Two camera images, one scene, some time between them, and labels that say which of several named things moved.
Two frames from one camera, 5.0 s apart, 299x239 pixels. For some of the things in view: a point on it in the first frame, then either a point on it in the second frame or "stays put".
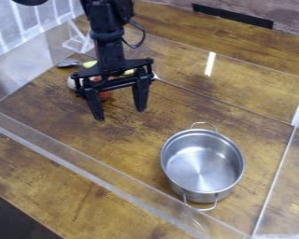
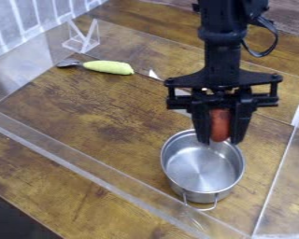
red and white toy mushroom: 104,94 -> 219,116
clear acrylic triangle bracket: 78,41 stays put
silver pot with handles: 201,162 stays put
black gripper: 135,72 -> 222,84
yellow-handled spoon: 85,64 stays put
